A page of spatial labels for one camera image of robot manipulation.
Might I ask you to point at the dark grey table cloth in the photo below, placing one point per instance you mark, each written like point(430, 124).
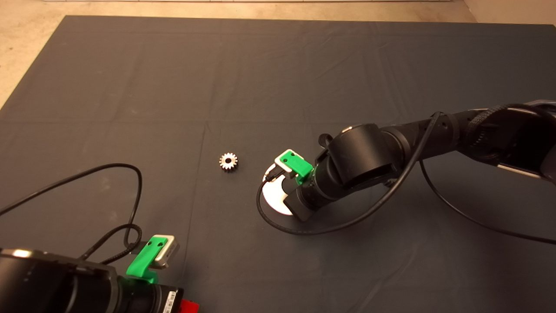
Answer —
point(278, 87)

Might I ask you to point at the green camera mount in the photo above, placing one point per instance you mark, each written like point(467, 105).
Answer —
point(143, 260)
point(297, 164)

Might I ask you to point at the round metal carrier plate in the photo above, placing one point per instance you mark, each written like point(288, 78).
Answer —
point(276, 198)

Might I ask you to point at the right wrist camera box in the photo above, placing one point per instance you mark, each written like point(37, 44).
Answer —
point(282, 167)

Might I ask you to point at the left green camera mount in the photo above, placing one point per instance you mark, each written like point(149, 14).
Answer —
point(143, 260)

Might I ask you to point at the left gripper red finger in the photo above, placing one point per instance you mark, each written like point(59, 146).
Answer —
point(189, 306)

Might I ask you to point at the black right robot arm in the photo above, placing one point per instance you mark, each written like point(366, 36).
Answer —
point(369, 152)

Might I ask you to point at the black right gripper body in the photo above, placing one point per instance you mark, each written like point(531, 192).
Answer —
point(308, 199)

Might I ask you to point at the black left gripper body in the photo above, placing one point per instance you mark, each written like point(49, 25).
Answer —
point(147, 298)

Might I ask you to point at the right green camera mount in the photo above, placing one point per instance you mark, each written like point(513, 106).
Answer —
point(297, 164)

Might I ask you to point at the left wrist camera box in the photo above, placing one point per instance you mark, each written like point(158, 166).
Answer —
point(169, 252)

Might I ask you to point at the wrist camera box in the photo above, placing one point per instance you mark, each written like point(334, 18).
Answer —
point(169, 252)
point(282, 167)

